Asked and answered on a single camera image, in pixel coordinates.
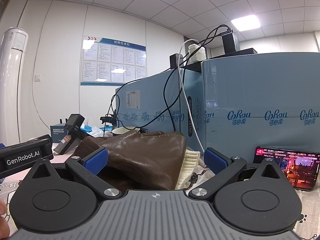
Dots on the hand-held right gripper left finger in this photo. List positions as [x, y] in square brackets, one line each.
[96, 160]

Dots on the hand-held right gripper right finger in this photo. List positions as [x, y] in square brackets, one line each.
[215, 160]

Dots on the brown leather bag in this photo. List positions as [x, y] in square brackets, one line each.
[145, 155]

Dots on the person's left hand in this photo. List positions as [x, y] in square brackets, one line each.
[2, 208]

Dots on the cream knitted sweater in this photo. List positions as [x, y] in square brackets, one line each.
[187, 162]

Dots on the clear plastic bag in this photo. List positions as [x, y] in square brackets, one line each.
[96, 130]

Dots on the small blue box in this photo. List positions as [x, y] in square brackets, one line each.
[58, 132]

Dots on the black wifi router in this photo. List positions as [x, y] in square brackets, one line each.
[60, 121]

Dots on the smartphone with lit screen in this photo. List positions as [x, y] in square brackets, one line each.
[287, 165]

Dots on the white standing air conditioner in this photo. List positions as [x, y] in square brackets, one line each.
[12, 80]

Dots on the blue foam board panels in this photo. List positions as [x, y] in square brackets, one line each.
[145, 97]
[262, 87]

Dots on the small black power adapter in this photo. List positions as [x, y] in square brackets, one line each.
[176, 61]

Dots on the white lumpy object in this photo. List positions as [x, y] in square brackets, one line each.
[197, 53]

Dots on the black shelf board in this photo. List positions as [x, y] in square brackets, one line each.
[246, 51]

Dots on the tall black power brick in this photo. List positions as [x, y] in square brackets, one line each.
[228, 42]

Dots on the ceiling light panel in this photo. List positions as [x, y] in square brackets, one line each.
[246, 23]

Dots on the black handheld camera device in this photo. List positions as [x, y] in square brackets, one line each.
[71, 127]

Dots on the black clip mount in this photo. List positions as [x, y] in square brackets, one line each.
[107, 118]

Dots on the white wall switch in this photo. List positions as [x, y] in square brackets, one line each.
[38, 77]

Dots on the wall notice board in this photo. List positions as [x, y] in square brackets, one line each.
[112, 60]

